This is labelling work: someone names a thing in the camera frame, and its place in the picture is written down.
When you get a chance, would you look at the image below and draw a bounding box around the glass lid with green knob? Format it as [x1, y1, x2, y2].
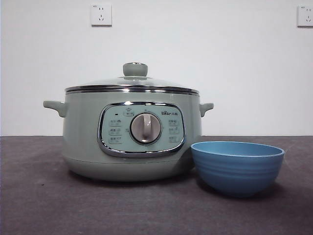
[65, 62, 200, 95]

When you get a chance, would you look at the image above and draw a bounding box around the pale green electric steamer pot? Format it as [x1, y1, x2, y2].
[43, 84, 214, 182]

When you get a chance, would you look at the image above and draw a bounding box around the blue ribbed bowl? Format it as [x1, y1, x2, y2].
[190, 141, 286, 198]

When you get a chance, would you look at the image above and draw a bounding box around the white wall socket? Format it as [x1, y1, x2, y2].
[297, 5, 313, 27]
[91, 4, 113, 27]

